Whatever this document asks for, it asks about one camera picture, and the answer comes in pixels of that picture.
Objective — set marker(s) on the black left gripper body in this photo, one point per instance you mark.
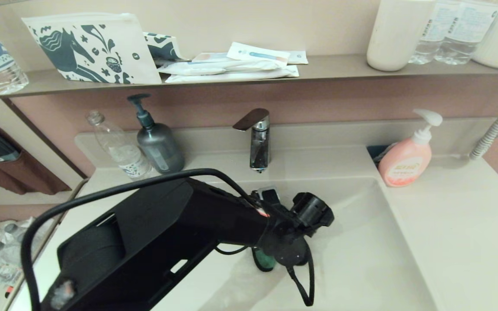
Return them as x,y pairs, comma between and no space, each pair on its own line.
290,252

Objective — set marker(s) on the dark grey green cloth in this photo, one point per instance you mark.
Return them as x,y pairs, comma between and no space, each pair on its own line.
264,259

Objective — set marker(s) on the chrome sink faucet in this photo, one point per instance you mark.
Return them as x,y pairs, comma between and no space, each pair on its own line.
260,151

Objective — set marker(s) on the white ceramic sink basin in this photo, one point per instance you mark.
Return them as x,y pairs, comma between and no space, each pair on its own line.
361,259

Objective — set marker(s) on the pink soap pump bottle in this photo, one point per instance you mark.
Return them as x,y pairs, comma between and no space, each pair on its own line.
403,163

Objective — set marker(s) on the dark grey pump bottle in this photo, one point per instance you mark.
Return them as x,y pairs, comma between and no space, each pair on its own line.
159,149

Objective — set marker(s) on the long white packet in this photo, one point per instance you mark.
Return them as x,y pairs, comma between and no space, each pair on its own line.
211,67
228,77

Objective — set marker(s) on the clear empty plastic bottle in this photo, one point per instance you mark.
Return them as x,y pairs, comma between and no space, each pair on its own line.
123,153

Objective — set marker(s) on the small white packet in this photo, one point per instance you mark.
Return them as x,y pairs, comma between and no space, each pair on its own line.
299,57

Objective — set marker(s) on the white packet blue stripe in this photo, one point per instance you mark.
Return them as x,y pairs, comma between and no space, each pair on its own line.
254,54

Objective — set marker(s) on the peach white packet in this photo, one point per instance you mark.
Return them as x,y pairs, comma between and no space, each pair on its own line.
210,57

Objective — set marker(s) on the tall white tumbler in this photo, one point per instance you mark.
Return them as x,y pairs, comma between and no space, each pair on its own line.
396,39

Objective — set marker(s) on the small blue print pouch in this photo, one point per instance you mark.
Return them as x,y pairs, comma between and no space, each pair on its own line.
162,46

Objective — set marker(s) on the clear water bottle white label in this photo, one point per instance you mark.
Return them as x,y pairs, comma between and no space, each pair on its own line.
465,34
428,41

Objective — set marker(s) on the plastic wrapped bottle pack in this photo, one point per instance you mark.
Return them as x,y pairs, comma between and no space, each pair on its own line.
9,250

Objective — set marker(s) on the white horse print pouch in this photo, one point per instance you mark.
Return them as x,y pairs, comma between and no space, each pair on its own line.
89,47

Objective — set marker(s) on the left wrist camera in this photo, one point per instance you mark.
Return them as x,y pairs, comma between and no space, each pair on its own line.
268,193

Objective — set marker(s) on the brown wall shelf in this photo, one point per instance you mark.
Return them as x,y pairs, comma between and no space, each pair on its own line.
339,67

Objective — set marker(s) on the brown wall holder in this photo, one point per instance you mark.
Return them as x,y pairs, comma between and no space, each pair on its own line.
37,177

